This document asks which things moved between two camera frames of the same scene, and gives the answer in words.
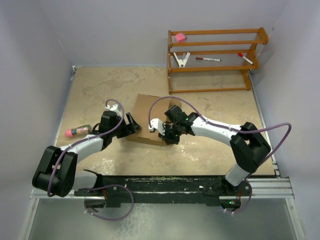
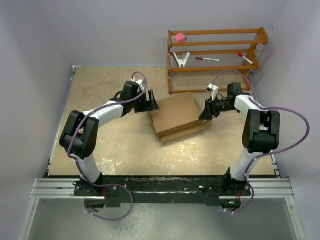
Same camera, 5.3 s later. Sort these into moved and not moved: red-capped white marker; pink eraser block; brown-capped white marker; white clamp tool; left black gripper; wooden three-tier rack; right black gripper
Moved: left black gripper; right black gripper
Not moved: wooden three-tier rack; white clamp tool; pink eraser block; brown-capped white marker; red-capped white marker
